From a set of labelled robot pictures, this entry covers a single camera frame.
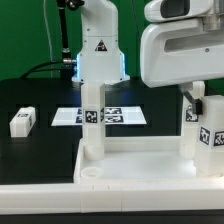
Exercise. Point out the white desk top tray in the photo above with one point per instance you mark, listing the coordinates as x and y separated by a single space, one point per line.
153 160

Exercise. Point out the white L-shaped fence wall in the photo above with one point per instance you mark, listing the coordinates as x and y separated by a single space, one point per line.
121 197

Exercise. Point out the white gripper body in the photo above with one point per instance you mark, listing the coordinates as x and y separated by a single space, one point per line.
180 52

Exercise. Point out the fiducial marker sheet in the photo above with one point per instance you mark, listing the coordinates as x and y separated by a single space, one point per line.
72 116

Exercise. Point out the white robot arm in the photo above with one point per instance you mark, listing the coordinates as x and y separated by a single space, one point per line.
100 58

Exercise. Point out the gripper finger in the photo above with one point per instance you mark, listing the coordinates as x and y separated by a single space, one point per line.
195 103

